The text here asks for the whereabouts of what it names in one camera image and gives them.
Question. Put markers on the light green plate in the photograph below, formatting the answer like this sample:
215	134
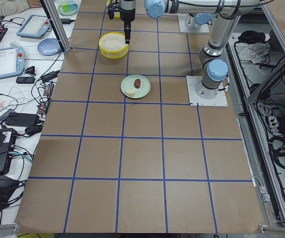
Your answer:
128	83

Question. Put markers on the yellow bamboo steamer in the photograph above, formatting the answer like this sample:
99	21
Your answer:
112	45

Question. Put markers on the near teach pendant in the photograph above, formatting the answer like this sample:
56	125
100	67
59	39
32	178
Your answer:
12	62

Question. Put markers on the blue plate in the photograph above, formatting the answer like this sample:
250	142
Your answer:
49	47

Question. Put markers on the white bun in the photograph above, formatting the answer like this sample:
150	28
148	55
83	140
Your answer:
130	92

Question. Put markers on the brown bun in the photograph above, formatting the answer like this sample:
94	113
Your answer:
137	83

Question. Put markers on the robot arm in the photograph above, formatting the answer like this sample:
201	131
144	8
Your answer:
227	13

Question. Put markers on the aluminium frame post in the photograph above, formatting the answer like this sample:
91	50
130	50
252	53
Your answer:
57	26

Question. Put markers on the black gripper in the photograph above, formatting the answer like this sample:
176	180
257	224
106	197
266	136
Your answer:
127	13

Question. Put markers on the far teach pendant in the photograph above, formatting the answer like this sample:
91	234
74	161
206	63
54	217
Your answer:
35	26

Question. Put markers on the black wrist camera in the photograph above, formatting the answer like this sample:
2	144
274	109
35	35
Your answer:
112	9

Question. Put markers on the teach pendant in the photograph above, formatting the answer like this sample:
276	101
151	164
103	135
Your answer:
35	26
12	62

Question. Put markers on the black power adapter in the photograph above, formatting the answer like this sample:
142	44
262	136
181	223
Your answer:
66	21

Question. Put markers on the white crumpled cloth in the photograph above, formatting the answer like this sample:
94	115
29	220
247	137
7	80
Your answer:
256	53

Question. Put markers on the green bowl with sponges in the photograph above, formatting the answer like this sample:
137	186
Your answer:
68	8

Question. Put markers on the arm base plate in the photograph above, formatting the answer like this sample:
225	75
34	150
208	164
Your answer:
194	23
201	96

